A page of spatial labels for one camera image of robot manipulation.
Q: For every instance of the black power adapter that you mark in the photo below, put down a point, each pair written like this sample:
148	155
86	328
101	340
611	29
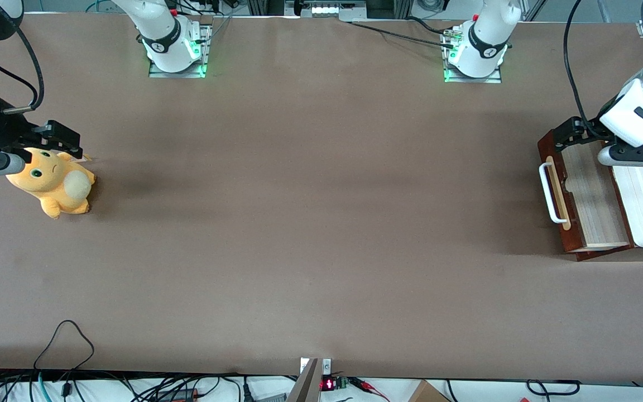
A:
179	395

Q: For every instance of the brown cardboard box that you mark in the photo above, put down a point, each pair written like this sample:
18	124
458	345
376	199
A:
427	393

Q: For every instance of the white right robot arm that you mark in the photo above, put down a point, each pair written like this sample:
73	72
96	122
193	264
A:
159	28

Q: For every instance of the red clip leads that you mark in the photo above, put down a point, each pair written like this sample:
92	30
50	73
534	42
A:
369	386

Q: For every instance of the orange plush toy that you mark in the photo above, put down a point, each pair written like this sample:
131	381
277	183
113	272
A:
48	187

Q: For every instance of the dark wooden drawer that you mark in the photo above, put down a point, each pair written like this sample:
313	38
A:
595	195

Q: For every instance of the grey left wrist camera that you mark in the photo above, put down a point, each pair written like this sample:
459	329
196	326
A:
614	156

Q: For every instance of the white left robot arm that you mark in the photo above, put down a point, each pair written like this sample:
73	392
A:
486	39

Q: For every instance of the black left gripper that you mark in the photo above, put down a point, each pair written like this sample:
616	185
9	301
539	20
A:
572	129

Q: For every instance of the white power strip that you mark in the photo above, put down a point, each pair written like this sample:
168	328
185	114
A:
327	9

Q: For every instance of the white mounting plate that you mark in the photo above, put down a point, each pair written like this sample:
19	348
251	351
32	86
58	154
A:
327	365

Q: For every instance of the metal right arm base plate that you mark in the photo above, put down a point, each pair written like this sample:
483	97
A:
176	74

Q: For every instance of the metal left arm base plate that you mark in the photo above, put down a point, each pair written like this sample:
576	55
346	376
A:
472	80

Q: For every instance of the plush toy paper tag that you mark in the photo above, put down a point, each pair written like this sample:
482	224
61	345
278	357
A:
82	158

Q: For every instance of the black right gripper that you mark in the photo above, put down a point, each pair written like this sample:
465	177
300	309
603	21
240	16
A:
4	129

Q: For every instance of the red digit display module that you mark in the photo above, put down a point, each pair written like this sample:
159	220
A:
328	384

